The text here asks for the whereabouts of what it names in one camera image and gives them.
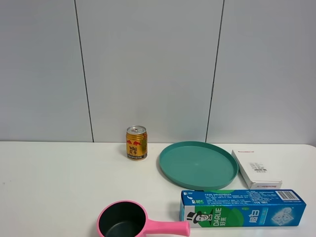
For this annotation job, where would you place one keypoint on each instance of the blue Darlie toothpaste box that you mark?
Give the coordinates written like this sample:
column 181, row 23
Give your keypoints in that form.
column 241, row 208

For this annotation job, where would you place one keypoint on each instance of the gold energy drink can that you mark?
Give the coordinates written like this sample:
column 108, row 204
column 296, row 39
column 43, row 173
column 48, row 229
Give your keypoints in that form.
column 136, row 142

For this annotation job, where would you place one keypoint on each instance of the teal round plate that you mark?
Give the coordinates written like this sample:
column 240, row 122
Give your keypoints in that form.
column 198, row 165

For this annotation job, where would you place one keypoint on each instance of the white cardboard box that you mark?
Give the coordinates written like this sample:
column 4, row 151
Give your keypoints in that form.
column 258, row 171

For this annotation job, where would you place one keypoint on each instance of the pink saucepan with handle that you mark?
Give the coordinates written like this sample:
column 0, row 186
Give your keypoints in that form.
column 127, row 218

